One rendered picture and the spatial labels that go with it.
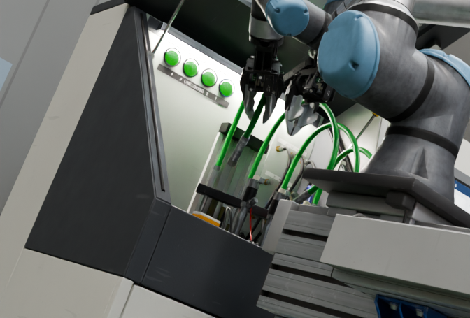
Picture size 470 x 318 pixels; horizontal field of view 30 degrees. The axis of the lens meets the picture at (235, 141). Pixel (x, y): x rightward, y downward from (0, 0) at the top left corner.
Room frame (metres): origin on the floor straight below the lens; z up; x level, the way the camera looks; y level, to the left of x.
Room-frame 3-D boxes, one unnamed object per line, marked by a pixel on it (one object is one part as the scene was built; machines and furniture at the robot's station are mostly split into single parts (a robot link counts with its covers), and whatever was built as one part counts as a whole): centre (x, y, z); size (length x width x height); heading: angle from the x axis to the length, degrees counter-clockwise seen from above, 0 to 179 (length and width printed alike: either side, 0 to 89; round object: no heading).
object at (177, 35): (2.27, 0.05, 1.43); 0.54 x 0.03 x 0.02; 119
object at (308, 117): (1.94, -0.13, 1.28); 0.06 x 0.03 x 0.09; 29
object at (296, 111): (1.92, -0.11, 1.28); 0.06 x 0.03 x 0.09; 29
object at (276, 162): (2.38, -0.16, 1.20); 0.13 x 0.03 x 0.31; 119
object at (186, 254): (1.83, -0.19, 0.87); 0.62 x 0.04 x 0.16; 119
